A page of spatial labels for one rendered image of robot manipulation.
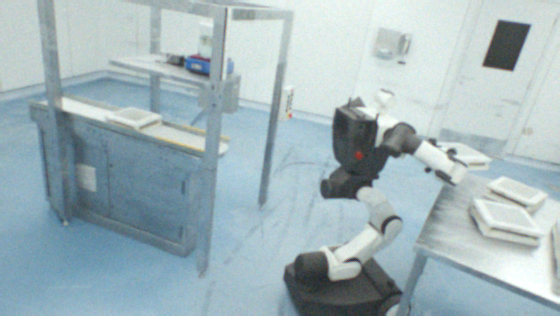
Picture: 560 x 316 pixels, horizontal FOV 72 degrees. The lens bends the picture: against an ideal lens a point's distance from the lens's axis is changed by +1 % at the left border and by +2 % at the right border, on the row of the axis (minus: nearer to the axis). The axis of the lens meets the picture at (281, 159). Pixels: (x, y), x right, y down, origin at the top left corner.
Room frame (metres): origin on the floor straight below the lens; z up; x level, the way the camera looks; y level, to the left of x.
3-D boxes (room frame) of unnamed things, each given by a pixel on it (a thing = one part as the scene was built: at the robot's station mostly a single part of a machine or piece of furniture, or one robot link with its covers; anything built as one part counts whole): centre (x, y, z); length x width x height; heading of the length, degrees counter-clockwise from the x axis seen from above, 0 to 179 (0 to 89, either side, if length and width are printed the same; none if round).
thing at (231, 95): (2.24, 0.43, 1.11); 0.22 x 0.11 x 0.20; 73
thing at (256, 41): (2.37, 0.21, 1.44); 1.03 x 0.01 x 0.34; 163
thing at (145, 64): (2.16, 0.67, 1.22); 0.62 x 0.38 x 0.04; 73
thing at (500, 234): (1.65, -1.10, 0.84); 0.24 x 0.24 x 0.02; 84
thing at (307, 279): (1.92, -0.47, 0.19); 0.64 x 0.52 x 0.33; 114
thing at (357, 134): (1.89, -0.41, 1.09); 0.34 x 0.30 x 0.36; 24
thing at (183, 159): (2.29, 1.03, 0.75); 1.30 x 0.29 x 0.10; 73
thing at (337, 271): (1.91, -0.44, 0.28); 0.21 x 0.20 x 0.13; 114
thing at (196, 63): (2.16, 0.48, 1.29); 0.21 x 0.20 x 0.09; 163
